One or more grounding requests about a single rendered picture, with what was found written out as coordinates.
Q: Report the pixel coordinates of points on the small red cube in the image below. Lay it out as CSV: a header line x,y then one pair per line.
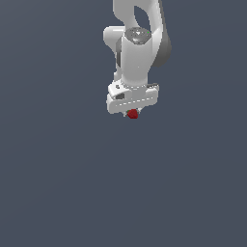
x,y
132,114

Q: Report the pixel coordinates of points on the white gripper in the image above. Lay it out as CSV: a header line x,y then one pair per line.
x,y
131,96

